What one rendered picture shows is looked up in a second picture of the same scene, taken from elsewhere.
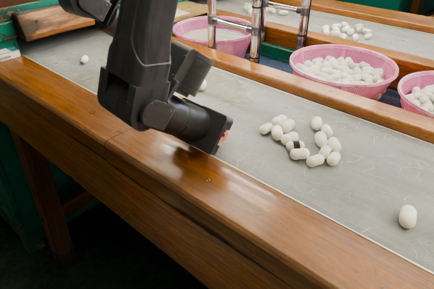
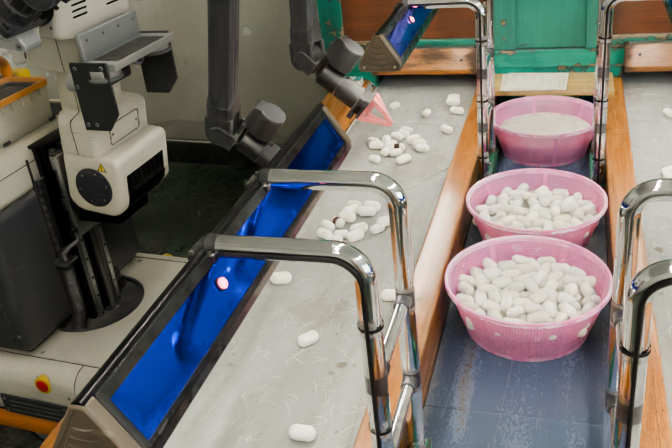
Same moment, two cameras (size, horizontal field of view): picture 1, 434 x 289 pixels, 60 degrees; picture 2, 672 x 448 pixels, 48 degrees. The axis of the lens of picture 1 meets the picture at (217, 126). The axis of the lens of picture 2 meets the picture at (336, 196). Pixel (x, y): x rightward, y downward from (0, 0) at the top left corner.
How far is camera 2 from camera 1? 142 cm
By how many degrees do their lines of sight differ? 58
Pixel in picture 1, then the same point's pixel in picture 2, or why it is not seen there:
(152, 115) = (216, 136)
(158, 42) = (218, 96)
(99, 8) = (306, 66)
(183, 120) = (253, 153)
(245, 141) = (332, 205)
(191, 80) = (255, 128)
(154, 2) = (212, 75)
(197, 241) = not seen: hidden behind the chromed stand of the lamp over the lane
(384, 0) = not seen: outside the picture
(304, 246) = not seen: hidden behind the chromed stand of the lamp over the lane
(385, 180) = (328, 268)
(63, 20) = (412, 64)
